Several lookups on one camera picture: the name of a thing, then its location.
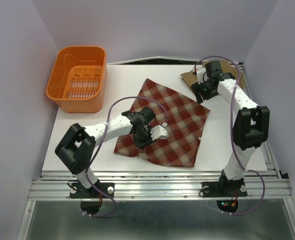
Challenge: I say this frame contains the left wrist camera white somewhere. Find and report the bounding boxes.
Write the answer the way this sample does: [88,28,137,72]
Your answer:
[150,125,169,141]

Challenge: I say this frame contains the white patterned garment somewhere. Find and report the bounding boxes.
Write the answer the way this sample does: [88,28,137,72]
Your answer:
[114,78,210,168]

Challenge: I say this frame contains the aluminium right side rail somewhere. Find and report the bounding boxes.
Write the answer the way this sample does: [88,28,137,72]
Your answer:
[235,62,275,172]

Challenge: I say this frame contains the khaki brown skirt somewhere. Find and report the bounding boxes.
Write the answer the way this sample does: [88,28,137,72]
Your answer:
[181,60,246,90]

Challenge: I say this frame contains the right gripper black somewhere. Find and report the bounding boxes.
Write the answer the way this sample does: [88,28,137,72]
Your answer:
[189,77,217,104]

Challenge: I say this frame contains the orange plastic basket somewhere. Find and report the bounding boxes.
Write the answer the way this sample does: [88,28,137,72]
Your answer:
[46,46,108,113]

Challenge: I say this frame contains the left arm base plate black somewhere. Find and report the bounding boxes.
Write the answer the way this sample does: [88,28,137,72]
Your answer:
[67,181,115,199]

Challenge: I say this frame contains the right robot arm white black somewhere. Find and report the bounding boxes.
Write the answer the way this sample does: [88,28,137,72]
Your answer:
[192,60,270,198]

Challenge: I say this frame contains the aluminium front rail frame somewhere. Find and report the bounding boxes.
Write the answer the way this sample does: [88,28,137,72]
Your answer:
[28,170,293,201]

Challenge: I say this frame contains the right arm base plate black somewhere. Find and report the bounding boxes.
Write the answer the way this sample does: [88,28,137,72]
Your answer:
[198,181,248,199]

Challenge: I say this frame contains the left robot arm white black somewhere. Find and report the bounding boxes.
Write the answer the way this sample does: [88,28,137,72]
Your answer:
[54,107,167,197]

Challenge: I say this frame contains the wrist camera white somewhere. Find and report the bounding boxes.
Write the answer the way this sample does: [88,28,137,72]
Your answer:
[193,67,208,85]
[150,125,169,141]

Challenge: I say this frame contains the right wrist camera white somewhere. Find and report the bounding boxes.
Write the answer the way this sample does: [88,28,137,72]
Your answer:
[193,67,208,85]

